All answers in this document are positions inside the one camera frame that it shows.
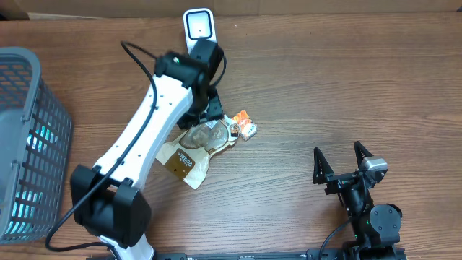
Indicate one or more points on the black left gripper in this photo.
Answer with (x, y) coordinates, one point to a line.
(216, 113)

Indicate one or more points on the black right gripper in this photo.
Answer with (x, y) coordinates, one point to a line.
(325, 175)

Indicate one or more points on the small orange snack packet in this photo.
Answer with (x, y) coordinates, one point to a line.
(248, 128)

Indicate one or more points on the beige brown cookie pouch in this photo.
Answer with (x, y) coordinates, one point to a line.
(188, 156)

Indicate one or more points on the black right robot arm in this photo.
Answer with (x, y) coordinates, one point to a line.
(376, 227)

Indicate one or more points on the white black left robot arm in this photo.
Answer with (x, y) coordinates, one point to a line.
(107, 198)

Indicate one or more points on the white barcode scanner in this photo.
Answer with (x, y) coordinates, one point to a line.
(198, 24)

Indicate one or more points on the grey plastic mesh basket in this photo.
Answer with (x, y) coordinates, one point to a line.
(36, 132)

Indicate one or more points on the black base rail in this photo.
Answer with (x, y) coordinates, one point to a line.
(252, 255)

